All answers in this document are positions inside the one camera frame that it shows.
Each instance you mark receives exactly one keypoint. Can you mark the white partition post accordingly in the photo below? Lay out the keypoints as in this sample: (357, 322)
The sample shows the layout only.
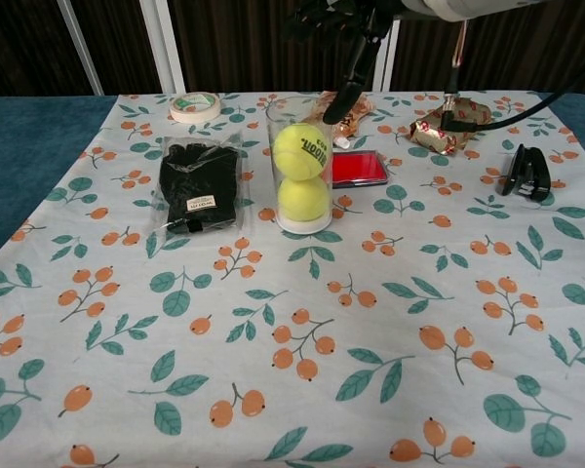
(80, 49)
(387, 63)
(165, 49)

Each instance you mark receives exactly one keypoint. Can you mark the plain yellow tennis ball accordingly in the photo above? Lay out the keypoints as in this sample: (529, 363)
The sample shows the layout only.
(303, 197)

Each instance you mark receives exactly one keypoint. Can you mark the beige masking tape roll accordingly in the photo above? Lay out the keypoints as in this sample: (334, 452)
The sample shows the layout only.
(195, 111)

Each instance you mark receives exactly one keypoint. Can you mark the black stapler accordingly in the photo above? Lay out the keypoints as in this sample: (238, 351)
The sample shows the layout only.
(526, 175)

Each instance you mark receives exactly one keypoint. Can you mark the brown sauce pouch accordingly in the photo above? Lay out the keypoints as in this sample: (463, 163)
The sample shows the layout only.
(358, 117)

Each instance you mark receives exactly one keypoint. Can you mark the blue table cover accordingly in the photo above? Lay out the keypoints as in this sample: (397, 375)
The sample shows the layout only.
(19, 146)

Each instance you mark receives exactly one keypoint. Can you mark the yellow tennis ball black print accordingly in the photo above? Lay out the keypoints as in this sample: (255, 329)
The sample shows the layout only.
(300, 151)

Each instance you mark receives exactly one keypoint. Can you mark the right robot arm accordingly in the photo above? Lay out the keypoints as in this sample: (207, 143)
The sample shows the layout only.
(497, 7)

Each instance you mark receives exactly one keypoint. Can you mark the black gloves in plastic bag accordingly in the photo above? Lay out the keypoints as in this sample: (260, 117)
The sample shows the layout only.
(197, 187)

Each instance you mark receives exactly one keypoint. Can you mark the gold foil snack pack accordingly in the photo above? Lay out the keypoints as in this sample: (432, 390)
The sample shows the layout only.
(429, 139)

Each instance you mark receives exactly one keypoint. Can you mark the floral tablecloth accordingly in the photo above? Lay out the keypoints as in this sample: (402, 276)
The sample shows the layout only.
(273, 390)

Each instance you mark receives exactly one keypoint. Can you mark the clear plastic tube container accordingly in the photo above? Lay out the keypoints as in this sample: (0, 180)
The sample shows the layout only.
(300, 225)

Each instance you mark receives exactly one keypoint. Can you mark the red ink pad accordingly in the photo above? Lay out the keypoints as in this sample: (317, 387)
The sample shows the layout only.
(361, 168)

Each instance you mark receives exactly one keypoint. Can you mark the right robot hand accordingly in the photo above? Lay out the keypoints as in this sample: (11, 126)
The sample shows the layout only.
(361, 63)

